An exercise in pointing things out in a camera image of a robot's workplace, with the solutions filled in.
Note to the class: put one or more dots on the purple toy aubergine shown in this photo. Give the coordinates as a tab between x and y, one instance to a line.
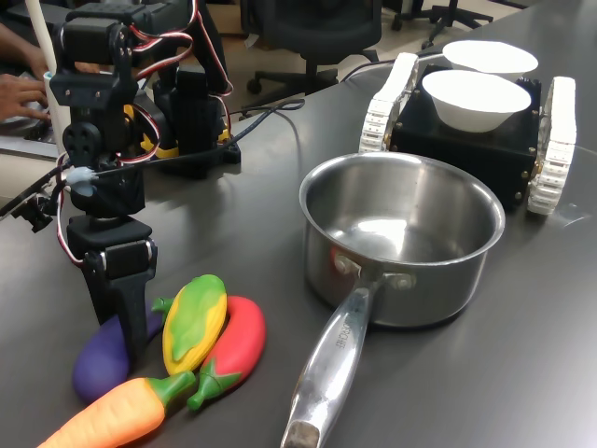
98	364

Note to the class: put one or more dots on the clear tape strip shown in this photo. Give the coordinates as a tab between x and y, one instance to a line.
576	219

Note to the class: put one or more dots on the black and yellow clip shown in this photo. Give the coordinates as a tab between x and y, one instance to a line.
162	152

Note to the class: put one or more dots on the pale grey putty lump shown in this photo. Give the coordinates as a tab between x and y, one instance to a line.
83	179

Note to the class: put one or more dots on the white bowl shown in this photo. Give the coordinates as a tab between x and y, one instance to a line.
490	56
476	102

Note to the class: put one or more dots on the yellow green toy corn cob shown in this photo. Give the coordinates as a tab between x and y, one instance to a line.
193	322

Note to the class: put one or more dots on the red toy chilli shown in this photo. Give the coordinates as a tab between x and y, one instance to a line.
240	340

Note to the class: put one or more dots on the black chair wheel base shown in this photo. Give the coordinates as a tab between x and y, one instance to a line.
450	11

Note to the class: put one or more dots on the white post with square foot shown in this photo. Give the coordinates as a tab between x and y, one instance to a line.
39	37

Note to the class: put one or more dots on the small black camera board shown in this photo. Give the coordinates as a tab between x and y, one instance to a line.
35	212

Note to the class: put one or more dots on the person's right hand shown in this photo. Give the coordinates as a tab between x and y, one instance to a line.
21	95

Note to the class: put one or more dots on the orange toy carrot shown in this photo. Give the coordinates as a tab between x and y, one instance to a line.
121	415

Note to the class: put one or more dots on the black white-tracked small vehicle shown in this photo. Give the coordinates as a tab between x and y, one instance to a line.
466	154

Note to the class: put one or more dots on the silver laptop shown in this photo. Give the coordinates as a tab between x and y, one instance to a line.
28	142

